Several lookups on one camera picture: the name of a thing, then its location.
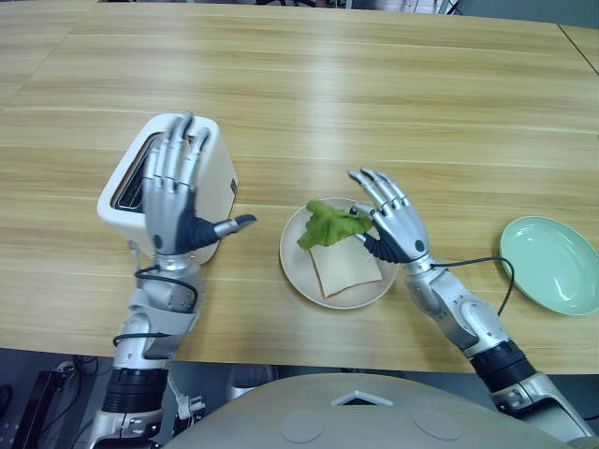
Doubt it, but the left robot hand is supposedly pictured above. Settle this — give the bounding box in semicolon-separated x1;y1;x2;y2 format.
140;112;258;258

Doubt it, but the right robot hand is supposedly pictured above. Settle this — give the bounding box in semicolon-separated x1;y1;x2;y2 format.
347;167;431;266

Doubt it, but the green lettuce leaf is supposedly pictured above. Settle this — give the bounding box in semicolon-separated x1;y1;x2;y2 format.
296;199;376;251

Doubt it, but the bread slice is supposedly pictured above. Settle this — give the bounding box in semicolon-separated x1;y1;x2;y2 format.
305;232;385;301

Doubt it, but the cream toaster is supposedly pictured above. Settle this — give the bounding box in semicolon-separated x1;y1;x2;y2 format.
95;112;241;262

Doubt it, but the beige plate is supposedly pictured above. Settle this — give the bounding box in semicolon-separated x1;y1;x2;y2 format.
278;196;401;311

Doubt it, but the green plate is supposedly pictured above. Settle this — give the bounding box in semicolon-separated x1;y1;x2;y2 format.
499;214;599;319

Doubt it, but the robot body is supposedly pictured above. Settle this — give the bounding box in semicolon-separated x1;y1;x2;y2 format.
163;371;599;449

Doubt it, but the black cable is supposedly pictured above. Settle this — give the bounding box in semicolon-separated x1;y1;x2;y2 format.
431;254;517;317
112;264;200;350

